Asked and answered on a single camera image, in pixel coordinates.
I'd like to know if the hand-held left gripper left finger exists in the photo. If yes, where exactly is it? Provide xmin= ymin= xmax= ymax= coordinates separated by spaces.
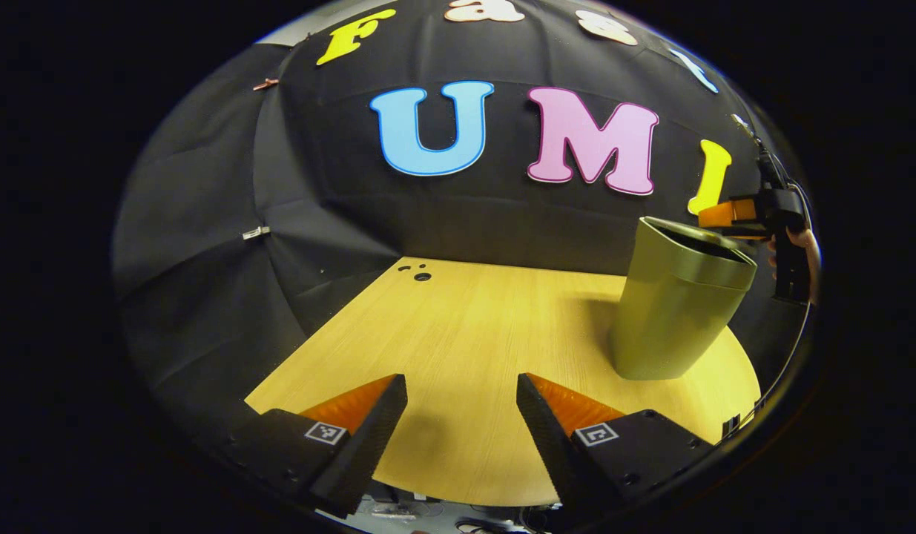
xmin=234 ymin=373 xmax=409 ymax=518

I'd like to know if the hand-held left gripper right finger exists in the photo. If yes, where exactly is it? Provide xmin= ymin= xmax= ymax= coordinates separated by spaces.
xmin=515 ymin=372 xmax=719 ymax=520

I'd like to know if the pale green desktop garbage bin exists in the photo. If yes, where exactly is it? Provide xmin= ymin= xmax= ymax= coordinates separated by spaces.
xmin=610 ymin=216 xmax=758 ymax=381

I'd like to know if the wooden desktop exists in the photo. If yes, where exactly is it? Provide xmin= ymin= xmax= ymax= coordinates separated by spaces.
xmin=245 ymin=257 xmax=762 ymax=507

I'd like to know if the black backdrop cloth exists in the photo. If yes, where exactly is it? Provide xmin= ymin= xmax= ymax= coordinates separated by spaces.
xmin=113 ymin=0 xmax=818 ymax=453

